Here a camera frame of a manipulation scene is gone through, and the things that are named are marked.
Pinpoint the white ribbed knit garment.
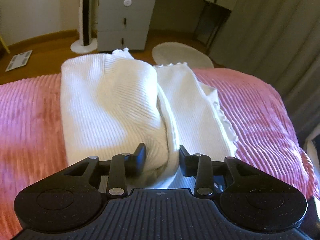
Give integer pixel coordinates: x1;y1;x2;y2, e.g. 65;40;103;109
60;49;238;189

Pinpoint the pink corduroy bed blanket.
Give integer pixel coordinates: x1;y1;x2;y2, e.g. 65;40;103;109
1;68;319;239

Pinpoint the round white rug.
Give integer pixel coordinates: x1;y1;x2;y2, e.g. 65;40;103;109
152;42;214;69

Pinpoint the grey curtain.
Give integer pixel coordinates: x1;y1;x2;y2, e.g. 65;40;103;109
210;0;319;142

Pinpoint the white tower fan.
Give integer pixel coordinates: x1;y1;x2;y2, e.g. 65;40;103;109
71;0;98;54

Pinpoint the grey three-drawer cabinet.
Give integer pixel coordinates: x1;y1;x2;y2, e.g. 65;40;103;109
97;0;156;52

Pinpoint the white bathroom scale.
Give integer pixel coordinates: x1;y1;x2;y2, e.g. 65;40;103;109
5;50;33;72

